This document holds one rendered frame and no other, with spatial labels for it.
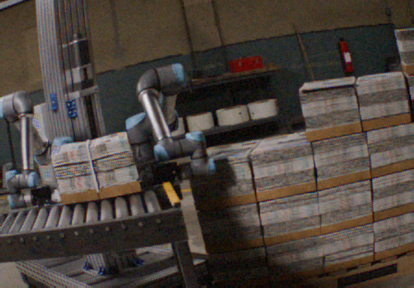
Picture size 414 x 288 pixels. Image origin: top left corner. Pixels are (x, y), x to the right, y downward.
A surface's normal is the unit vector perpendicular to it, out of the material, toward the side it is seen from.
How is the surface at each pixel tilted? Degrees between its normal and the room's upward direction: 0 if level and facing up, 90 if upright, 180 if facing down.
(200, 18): 90
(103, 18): 90
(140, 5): 90
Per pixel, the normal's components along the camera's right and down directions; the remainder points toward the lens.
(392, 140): -0.24, 0.16
